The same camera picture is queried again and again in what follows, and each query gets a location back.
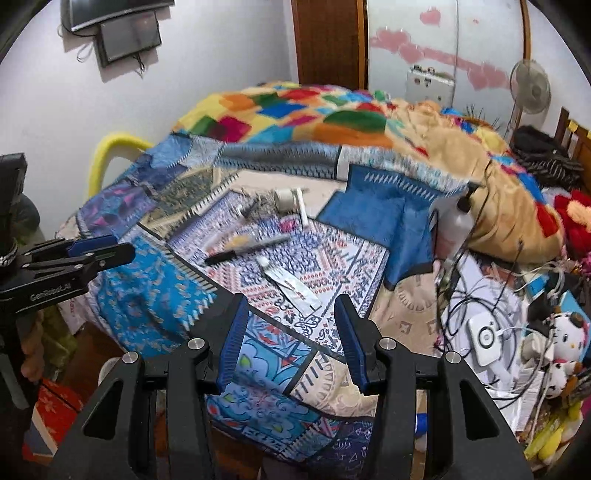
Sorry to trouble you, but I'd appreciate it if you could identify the white toothpaste tube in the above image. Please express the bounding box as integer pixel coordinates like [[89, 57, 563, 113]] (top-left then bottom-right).
[[257, 257, 324, 317]]

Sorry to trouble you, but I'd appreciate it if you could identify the person's left hand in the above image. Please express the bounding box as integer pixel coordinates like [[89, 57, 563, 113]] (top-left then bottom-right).
[[20, 318, 46, 385]]

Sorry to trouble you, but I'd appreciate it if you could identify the standing electric fan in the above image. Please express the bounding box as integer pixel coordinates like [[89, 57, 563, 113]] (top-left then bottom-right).
[[503, 59, 551, 139]]

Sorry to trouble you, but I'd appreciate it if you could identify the white metal box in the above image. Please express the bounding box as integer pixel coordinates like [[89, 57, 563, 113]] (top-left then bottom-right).
[[405, 65, 457, 108]]

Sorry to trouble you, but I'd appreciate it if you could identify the yellow plush toy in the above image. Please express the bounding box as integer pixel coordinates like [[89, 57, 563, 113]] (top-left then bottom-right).
[[524, 399, 583, 464]]

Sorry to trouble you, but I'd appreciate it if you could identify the white round-button device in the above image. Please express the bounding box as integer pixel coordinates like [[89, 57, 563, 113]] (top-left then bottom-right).
[[465, 313, 503, 367]]

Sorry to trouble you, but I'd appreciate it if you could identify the clear pump bottle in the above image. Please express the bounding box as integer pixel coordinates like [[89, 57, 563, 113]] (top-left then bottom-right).
[[435, 184, 477, 256]]

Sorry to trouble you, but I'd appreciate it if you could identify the black striped clothes pile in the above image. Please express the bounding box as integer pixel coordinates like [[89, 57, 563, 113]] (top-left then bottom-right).
[[509, 126, 585, 188]]

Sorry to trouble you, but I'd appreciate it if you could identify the white cable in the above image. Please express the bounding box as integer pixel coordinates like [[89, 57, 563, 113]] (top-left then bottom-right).
[[501, 261, 583, 402]]

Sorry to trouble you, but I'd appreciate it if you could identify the wooden bed headboard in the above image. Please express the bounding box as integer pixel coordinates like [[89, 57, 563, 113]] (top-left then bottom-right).
[[553, 107, 591, 174]]

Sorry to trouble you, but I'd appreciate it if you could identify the patchwork blue printed bedsheet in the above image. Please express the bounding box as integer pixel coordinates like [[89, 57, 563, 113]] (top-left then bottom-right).
[[55, 134, 467, 467]]

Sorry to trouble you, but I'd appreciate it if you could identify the white plastic tube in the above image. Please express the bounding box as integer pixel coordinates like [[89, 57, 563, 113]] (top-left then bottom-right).
[[297, 186, 311, 228]]

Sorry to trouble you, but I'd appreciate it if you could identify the black framed wall panel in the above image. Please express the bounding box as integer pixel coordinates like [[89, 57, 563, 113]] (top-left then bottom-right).
[[93, 11, 163, 66]]

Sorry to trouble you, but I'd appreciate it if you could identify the white charger with cables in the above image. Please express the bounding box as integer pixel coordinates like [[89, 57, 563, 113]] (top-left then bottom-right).
[[431, 159, 525, 398]]

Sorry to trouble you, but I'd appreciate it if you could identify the black pen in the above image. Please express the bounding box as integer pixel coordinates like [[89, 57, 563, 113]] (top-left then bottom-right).
[[204, 234, 293, 267]]

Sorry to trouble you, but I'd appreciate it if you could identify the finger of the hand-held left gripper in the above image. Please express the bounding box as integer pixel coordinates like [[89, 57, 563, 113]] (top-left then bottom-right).
[[22, 243, 136, 283], [27, 234, 119, 265]]

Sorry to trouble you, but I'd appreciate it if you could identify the white cat plush toy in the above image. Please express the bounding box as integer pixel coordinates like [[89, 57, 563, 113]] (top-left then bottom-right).
[[541, 308, 591, 400]]

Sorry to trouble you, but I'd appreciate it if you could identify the brown wooden door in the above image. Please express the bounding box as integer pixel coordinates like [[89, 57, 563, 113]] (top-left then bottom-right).
[[291, 0, 369, 89]]

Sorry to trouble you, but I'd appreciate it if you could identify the white wardrobe with pink hearts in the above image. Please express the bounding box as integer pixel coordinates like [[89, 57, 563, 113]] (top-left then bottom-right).
[[366, 0, 533, 108]]

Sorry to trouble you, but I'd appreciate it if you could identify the white bandage roll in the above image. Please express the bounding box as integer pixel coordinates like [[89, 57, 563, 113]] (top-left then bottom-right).
[[274, 188, 302, 214]]

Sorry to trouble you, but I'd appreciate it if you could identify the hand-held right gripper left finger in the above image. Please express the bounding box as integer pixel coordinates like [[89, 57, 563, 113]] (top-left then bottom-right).
[[48, 293, 250, 480]]

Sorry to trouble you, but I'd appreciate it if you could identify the colourful checked fleece blanket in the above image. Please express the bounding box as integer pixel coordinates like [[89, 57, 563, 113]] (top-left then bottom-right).
[[170, 82, 565, 265]]

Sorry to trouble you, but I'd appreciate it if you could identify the red cardboard box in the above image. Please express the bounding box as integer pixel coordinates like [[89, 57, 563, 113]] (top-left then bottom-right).
[[22, 379, 85, 464]]

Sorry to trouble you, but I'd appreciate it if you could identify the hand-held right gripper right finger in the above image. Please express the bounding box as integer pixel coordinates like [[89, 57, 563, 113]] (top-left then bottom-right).
[[333, 294, 535, 480]]

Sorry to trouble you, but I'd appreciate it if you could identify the red plush toy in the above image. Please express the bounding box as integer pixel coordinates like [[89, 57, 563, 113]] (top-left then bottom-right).
[[553, 190, 591, 260]]

